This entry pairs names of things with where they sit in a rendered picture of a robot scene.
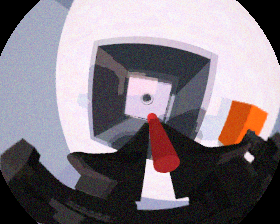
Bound red peg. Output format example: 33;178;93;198
148;113;180;173

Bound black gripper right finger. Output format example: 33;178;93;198
160;121;250;200

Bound white square plate with hole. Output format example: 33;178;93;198
125;75;172;121

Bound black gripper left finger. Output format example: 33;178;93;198
67;123;148;201

